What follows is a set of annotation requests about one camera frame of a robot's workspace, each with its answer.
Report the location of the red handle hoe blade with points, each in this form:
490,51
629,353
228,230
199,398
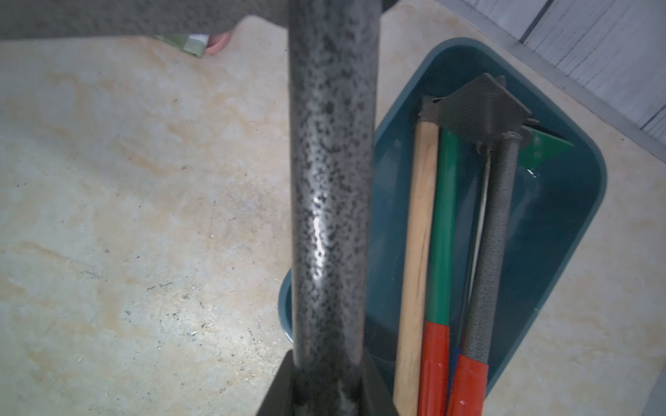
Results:
333,65
485,113

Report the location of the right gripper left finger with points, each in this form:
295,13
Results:
279,399

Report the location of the pink tray under cloth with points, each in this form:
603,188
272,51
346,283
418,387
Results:
218,42

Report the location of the wooden handle hoe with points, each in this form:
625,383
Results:
421,205

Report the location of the green red handle hoe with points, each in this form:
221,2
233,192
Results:
527,149

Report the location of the green white checkered cloth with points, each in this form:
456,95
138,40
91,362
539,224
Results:
193,44

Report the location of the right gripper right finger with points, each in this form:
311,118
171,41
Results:
375,399

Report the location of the teal plastic storage box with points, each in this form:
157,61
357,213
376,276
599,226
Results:
553,204

